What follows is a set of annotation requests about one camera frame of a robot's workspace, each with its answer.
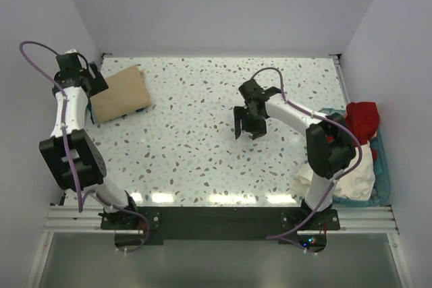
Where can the red t-shirt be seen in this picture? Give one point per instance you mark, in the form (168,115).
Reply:
(362,119)

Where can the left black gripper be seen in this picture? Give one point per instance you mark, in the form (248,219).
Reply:
(98,83)

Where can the white t-shirt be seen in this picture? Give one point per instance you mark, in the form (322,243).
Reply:
(357,185)

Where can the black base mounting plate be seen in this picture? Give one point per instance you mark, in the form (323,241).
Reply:
(154,226)

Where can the clear blue plastic bin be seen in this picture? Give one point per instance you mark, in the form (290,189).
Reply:
(381,188)

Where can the beige t-shirt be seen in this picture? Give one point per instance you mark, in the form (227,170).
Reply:
(127,92)

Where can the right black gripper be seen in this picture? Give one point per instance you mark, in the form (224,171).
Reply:
(258,131)

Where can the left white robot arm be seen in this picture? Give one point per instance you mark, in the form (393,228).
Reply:
(72,157)

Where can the folded blue t-shirt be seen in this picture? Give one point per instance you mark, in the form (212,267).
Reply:
(95,120)

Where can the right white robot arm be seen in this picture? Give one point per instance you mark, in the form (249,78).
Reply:
(329,143)

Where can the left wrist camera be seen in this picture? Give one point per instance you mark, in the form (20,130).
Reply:
(71,51)

